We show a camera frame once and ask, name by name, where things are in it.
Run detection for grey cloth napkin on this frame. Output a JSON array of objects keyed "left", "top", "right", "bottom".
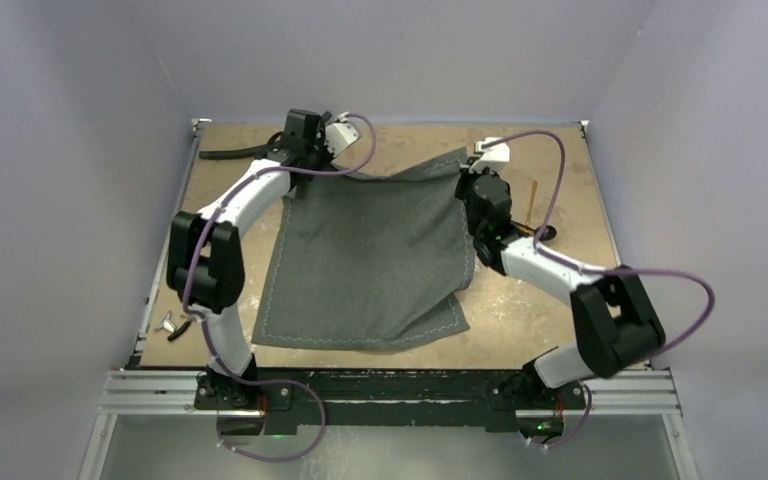
[{"left": 252, "top": 148, "right": 475, "bottom": 351}]

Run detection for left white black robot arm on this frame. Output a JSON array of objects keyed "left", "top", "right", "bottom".
[{"left": 165, "top": 109, "right": 360, "bottom": 409}]

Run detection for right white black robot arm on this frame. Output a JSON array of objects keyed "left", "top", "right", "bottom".
[{"left": 455, "top": 168, "right": 666, "bottom": 407}]

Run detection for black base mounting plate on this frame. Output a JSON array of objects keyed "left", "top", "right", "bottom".
[{"left": 194, "top": 367, "right": 587, "bottom": 435}]

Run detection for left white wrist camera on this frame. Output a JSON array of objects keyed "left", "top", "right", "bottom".
[{"left": 324, "top": 120, "right": 362, "bottom": 157}]

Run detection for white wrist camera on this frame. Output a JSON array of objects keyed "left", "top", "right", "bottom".
[
  {"left": 324, "top": 120, "right": 362, "bottom": 157},
  {"left": 466, "top": 137, "right": 510, "bottom": 174}
]

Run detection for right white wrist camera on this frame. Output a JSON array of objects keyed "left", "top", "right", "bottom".
[{"left": 466, "top": 137, "right": 510, "bottom": 174}]

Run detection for black corrugated hose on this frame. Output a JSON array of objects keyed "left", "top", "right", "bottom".
[{"left": 199, "top": 132, "right": 286, "bottom": 162}]

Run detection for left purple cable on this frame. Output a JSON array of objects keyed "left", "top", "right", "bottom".
[{"left": 181, "top": 112, "right": 379, "bottom": 464}]

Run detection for purple cable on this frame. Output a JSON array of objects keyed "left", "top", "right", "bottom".
[
  {"left": 181, "top": 112, "right": 379, "bottom": 464},
  {"left": 483, "top": 129, "right": 717, "bottom": 452}
]

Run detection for black handled pliers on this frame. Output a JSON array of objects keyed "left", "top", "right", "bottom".
[{"left": 166, "top": 319, "right": 192, "bottom": 342}]

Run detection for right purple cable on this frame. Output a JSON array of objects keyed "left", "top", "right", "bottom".
[{"left": 483, "top": 129, "right": 717, "bottom": 452}]

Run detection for aluminium frame rail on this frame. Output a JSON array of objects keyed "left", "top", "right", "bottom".
[{"left": 97, "top": 369, "right": 682, "bottom": 417}]

